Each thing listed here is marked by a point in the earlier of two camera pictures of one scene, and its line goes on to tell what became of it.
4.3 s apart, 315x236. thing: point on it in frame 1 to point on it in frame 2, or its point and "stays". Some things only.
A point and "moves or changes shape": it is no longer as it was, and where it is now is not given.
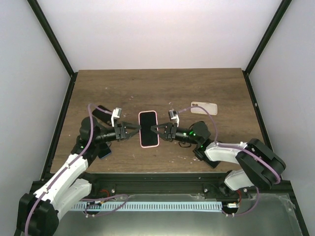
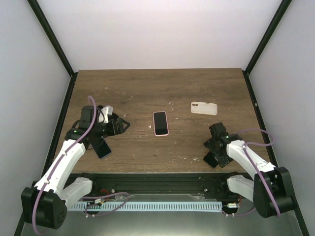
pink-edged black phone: x=148 y=136 moves or changes shape
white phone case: x=211 y=108 stays
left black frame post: x=46 y=25 stays
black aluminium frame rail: x=171 y=183 stays
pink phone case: x=140 y=131 to x=160 y=123
